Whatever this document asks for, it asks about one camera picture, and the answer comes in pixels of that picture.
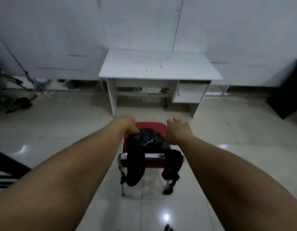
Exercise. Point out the white table cabinet door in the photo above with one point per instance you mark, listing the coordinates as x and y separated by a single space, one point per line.
190 92

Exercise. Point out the small black bag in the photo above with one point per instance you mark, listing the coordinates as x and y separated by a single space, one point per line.
23 103

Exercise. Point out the black striped step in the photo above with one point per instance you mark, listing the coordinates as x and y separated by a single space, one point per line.
8 165

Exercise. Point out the grey metal bracket leg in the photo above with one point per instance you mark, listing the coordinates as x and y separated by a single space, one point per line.
224 90

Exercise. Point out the person's right hand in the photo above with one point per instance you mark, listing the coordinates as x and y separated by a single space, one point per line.
178 132

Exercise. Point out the white power strip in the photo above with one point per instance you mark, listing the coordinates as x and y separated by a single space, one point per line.
46 93

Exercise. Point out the black backpack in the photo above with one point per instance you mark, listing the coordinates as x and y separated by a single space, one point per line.
148 139

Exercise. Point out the red chair with chrome frame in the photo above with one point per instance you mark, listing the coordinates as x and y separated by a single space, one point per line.
152 164

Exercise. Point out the person's right forearm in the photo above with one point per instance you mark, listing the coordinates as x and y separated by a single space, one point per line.
235 185

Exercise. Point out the person's right foot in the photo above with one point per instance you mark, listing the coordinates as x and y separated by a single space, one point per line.
168 228

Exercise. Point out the person's left forearm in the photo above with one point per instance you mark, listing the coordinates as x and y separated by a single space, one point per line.
54 185

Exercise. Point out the white table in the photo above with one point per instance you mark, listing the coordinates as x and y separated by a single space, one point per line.
158 64

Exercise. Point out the person's left hand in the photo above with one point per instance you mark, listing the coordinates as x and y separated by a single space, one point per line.
126 123

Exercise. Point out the grey metal stand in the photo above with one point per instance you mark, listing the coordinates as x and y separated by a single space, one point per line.
30 79

